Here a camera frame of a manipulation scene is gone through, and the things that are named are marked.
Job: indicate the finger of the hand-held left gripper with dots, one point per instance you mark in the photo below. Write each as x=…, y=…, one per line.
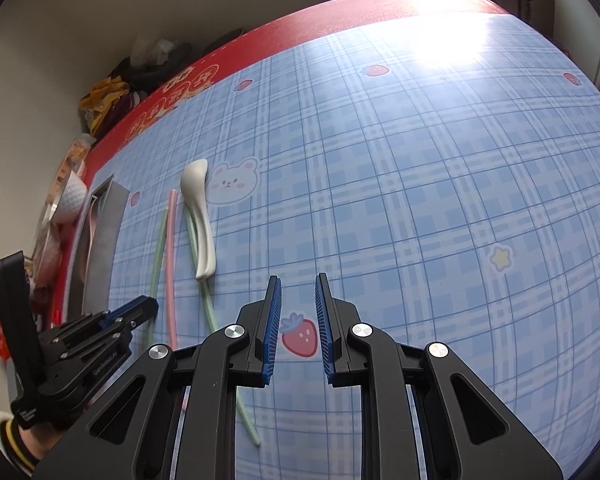
x=135, y=310

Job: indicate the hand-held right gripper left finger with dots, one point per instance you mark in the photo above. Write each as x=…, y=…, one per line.
x=272, y=330

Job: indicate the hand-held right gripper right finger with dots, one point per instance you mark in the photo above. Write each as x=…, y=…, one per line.
x=325, y=330

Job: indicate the green straw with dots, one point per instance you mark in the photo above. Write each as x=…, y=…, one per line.
x=209, y=305
x=156, y=260

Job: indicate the pink straw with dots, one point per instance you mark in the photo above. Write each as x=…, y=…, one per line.
x=171, y=260

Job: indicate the stainless steel utensil holder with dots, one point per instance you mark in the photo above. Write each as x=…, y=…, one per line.
x=105, y=240

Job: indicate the white spoon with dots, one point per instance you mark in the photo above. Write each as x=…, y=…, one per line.
x=200, y=220

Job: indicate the person's left forearm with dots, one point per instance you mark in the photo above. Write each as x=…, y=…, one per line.
x=35, y=442

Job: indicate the red snack packet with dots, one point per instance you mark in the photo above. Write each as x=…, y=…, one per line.
x=0, y=332

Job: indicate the white textured soup bowl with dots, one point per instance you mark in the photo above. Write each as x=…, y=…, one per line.
x=72, y=197

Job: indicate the blue plaid table mat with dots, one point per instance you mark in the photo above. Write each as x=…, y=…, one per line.
x=405, y=185

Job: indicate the dark maroon garment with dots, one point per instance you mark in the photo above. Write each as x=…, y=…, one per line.
x=130, y=102

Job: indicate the yellow and blue garment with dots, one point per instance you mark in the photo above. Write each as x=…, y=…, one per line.
x=102, y=100

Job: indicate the pile of clothes and bags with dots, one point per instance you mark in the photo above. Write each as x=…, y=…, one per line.
x=180, y=57

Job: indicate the clear plastic bag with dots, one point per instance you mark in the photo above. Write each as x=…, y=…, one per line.
x=150, y=50

